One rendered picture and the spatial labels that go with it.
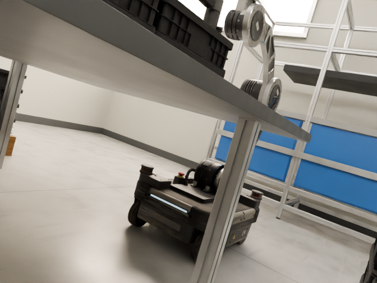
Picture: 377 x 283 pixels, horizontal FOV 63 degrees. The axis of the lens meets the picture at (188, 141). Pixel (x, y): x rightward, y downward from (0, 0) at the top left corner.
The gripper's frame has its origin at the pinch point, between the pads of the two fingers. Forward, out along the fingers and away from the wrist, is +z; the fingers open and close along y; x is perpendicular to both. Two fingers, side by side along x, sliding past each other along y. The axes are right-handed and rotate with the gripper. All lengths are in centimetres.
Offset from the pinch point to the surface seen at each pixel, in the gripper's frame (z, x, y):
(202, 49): 2.5, -11.6, -0.2
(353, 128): -4, 123, 134
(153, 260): 87, 9, 3
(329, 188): 47, 126, 130
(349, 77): -45, 132, 124
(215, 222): 57, -19, 18
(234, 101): 21, -49, 9
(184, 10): -4.3, -22.7, -8.6
